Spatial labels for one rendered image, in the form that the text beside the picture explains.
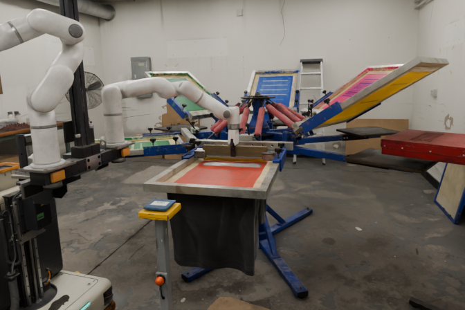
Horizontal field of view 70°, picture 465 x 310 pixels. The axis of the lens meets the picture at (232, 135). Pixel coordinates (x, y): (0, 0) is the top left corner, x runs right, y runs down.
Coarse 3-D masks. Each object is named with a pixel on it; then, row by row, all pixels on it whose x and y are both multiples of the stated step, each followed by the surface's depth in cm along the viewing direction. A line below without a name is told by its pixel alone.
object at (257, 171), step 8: (232, 168) 192; (240, 168) 192; (248, 168) 192; (256, 168) 191; (248, 176) 176; (256, 176) 175; (216, 184) 164; (224, 184) 164; (232, 184) 164; (240, 184) 163; (248, 184) 163
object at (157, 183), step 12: (168, 168) 182; (180, 168) 189; (276, 168) 177; (156, 180) 162; (264, 180) 158; (168, 192) 154; (180, 192) 153; (192, 192) 151; (204, 192) 150; (216, 192) 148; (228, 192) 147; (240, 192) 145; (252, 192) 144; (264, 192) 143
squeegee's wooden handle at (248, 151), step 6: (204, 150) 209; (210, 150) 208; (216, 150) 207; (222, 150) 206; (228, 150) 205; (240, 150) 204; (246, 150) 202; (252, 150) 202; (258, 150) 201; (264, 150) 200; (246, 156) 203; (252, 156) 202; (258, 156) 201
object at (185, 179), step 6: (204, 162) 208; (222, 162) 207; (228, 162) 207; (192, 168) 194; (198, 168) 194; (204, 168) 194; (210, 168) 194; (216, 168) 193; (222, 168) 193; (186, 174) 182; (192, 174) 182; (180, 180) 172; (186, 180) 172; (192, 180) 172; (198, 180) 172; (204, 180) 171
